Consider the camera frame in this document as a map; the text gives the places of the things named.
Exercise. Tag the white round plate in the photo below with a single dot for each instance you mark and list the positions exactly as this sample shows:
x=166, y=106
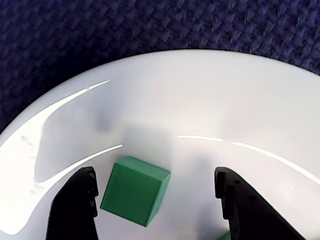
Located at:
x=200, y=100

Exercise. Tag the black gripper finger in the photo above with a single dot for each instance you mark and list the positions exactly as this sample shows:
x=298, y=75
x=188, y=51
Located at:
x=255, y=220
x=72, y=212

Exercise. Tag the green cube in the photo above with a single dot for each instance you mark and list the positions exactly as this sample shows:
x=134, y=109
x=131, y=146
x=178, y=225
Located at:
x=225, y=237
x=132, y=192

